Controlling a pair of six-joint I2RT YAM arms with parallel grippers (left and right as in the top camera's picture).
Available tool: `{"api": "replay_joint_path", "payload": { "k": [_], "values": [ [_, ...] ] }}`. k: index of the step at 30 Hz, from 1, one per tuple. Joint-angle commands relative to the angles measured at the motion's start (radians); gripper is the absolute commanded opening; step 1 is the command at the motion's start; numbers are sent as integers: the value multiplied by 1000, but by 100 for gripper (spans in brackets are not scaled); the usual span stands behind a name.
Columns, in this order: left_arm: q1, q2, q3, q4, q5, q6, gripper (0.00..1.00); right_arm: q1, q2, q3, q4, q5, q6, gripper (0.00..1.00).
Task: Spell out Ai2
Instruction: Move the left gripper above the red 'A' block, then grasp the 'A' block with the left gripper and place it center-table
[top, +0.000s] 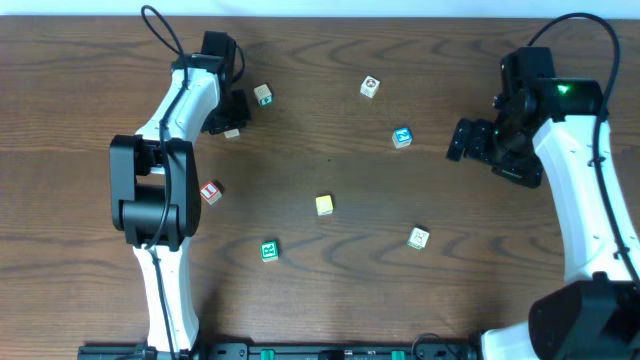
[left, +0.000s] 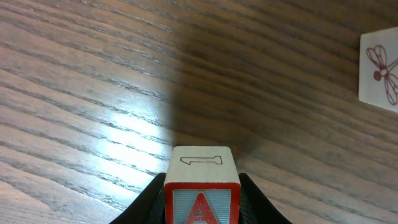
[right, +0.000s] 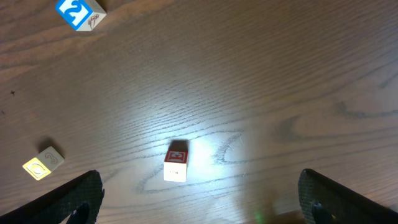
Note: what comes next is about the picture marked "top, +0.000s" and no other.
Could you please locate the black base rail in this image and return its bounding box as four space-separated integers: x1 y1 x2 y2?
76 339 481 360

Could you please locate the yellow-sided picture block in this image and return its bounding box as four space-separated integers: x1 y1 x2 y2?
360 76 380 98

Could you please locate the red letter A block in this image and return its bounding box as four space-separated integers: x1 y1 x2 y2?
224 129 240 138

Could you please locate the white picture wooden block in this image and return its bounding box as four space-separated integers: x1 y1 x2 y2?
407 227 430 250

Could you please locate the blue number 2 block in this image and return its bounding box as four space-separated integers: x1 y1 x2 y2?
392 128 413 149

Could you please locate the green picture wooden block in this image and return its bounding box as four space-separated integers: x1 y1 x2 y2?
254 84 274 107

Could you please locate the red letter I block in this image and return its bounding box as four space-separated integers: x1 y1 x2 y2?
200 181 222 205

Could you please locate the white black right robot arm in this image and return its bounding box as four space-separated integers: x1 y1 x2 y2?
447 78 639 359

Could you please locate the yellow wooden block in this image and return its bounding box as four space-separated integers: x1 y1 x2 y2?
315 195 334 216

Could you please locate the green letter R block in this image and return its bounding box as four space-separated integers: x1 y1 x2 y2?
260 241 279 262

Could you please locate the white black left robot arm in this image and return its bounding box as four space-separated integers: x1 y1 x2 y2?
109 53 241 359

